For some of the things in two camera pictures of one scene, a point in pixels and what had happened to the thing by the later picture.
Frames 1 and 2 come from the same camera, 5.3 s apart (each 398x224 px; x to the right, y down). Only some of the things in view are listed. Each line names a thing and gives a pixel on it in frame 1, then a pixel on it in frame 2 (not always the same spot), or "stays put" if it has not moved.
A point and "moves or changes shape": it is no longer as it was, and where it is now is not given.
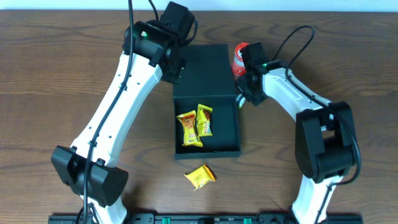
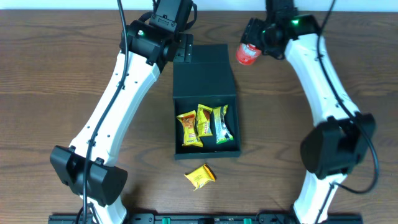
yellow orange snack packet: (191, 137) stays put
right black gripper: (244, 90) -> (249, 35)
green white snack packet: (241, 101) -> (222, 129)
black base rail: (207, 219) stays put
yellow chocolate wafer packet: (204, 127) stays put
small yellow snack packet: (201, 176) stays put
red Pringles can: (238, 66) moves or changes shape
